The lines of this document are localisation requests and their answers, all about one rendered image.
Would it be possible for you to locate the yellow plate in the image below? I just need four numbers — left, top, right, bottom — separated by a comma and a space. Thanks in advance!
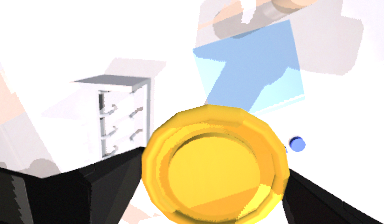
142, 104, 290, 224

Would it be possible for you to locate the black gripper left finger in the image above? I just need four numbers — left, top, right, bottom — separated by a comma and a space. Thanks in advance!
0, 147, 146, 224

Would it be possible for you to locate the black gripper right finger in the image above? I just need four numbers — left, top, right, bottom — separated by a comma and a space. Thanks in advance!
281, 168, 384, 224

